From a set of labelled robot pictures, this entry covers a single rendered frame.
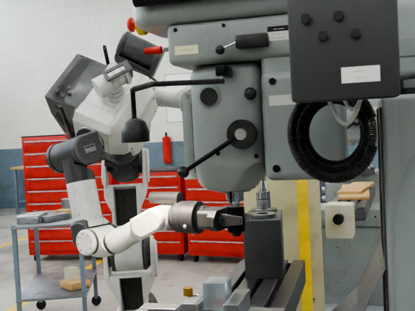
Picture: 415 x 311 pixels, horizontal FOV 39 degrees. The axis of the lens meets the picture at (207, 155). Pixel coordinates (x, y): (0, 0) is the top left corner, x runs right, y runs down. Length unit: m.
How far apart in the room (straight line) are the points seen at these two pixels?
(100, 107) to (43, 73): 10.26
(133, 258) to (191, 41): 1.03
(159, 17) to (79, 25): 10.42
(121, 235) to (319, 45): 0.87
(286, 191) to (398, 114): 1.99
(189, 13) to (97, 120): 0.58
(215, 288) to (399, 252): 0.41
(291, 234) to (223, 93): 1.95
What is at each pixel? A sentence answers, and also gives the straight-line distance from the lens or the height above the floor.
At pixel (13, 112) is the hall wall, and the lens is 12.49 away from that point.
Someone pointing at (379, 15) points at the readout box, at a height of 1.66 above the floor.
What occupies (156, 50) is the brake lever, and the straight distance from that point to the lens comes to 1.70.
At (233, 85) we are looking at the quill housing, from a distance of 1.44.
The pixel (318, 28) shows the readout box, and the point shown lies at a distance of 1.15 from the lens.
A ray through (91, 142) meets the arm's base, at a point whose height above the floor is 1.44.
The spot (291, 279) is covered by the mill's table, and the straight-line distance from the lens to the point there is 1.90.
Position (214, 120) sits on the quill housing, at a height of 1.49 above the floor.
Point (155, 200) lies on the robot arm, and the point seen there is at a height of 1.28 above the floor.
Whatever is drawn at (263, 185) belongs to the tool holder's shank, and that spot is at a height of 1.27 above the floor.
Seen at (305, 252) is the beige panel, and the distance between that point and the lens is 3.32.
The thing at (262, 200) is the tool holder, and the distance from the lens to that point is 2.01.
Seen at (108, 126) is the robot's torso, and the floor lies 1.49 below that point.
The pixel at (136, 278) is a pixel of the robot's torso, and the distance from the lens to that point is 2.31.
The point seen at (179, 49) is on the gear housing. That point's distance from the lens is 1.46.
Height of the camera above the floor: 1.48
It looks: 3 degrees down
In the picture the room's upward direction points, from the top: 3 degrees counter-clockwise
